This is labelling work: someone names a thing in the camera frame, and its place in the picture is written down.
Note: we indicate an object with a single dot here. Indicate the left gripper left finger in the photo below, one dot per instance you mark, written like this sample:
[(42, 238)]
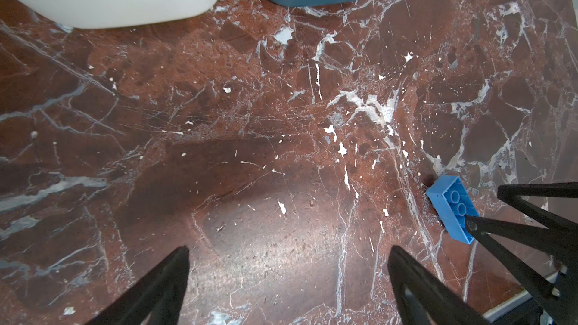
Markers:
[(156, 298)]

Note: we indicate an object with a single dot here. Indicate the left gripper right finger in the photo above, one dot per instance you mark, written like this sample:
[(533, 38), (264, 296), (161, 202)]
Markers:
[(421, 298)]

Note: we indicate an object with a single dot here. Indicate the blue lego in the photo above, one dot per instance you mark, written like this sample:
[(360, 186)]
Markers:
[(452, 203)]

